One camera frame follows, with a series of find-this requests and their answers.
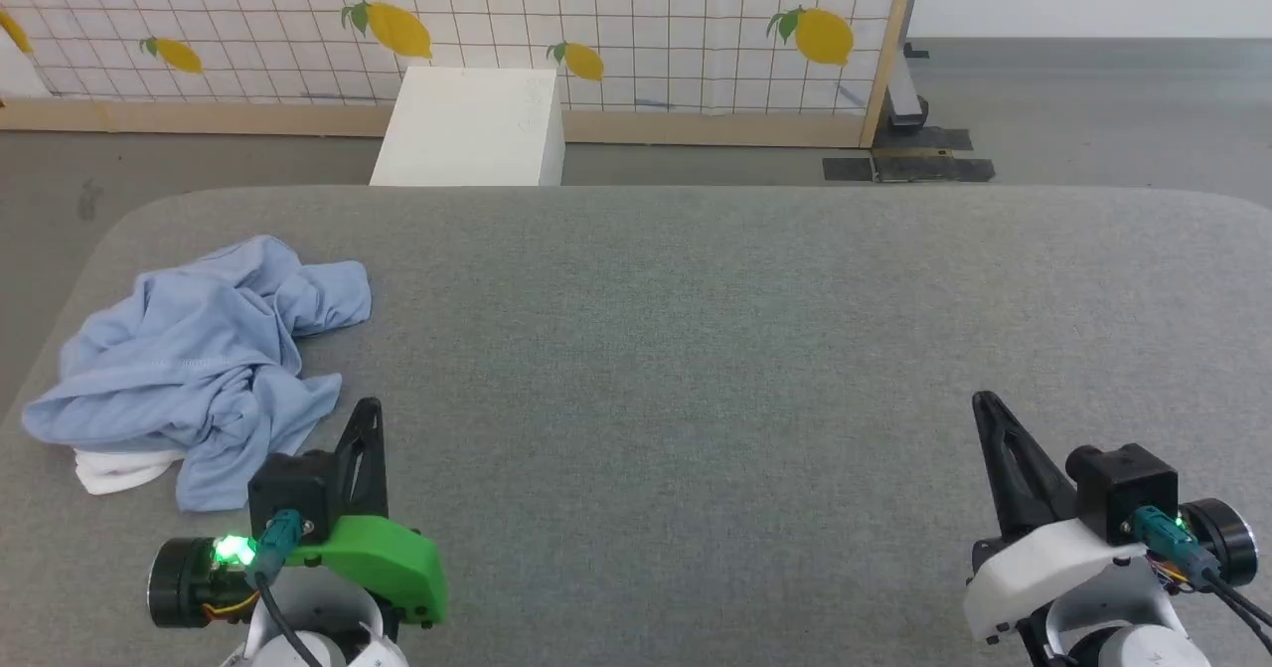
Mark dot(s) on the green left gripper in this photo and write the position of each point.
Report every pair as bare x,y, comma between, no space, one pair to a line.
388,563

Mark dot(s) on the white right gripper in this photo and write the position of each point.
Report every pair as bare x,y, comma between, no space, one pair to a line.
1033,573

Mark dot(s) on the light blue shirt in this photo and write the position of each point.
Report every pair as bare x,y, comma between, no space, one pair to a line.
199,349

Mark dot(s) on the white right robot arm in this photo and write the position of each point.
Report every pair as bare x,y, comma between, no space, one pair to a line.
1143,647

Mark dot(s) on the white box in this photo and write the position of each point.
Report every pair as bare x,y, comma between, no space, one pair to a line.
467,130

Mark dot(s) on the grey metal partition foot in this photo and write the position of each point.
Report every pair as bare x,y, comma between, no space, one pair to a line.
904,100

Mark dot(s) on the lemon print partition screen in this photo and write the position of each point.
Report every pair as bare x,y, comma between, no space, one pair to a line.
616,11

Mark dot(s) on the white board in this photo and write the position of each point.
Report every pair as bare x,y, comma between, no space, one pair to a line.
20,71

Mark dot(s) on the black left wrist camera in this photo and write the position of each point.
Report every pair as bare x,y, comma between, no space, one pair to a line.
288,488

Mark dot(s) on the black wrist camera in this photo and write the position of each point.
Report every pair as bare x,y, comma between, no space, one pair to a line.
288,488
1123,488

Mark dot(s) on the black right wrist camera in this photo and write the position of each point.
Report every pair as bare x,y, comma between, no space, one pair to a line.
1123,488

